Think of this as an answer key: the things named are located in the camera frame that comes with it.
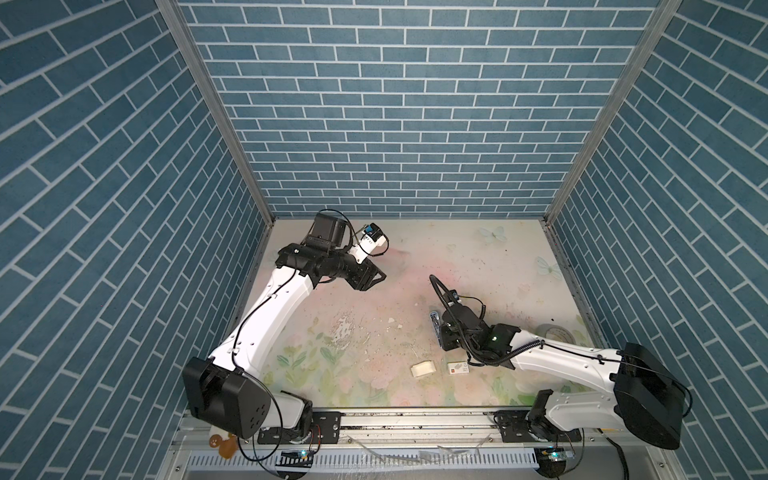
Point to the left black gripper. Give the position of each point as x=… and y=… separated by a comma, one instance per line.
x=362, y=279

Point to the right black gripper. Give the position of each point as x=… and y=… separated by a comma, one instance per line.
x=444, y=337

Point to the white staple box sleeve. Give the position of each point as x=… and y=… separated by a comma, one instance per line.
x=458, y=368

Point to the staple box tray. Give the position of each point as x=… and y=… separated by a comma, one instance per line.
x=423, y=369

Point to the light blue stapler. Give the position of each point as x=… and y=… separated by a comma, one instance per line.
x=436, y=322

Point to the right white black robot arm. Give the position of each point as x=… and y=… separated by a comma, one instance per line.
x=627, y=389

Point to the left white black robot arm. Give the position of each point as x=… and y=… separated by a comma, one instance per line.
x=226, y=389

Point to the clear tape roll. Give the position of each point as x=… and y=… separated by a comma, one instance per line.
x=556, y=333

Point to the brown white plush toy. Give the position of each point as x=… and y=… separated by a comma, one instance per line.
x=226, y=446

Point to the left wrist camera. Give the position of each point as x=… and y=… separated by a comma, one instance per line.
x=370, y=242

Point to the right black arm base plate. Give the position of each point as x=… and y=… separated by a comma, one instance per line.
x=514, y=427

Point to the white perforated cable duct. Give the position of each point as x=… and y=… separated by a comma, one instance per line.
x=363, y=461

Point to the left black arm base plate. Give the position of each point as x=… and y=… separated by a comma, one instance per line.
x=327, y=424

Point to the aluminium front rail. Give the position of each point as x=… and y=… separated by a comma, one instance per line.
x=601, y=454

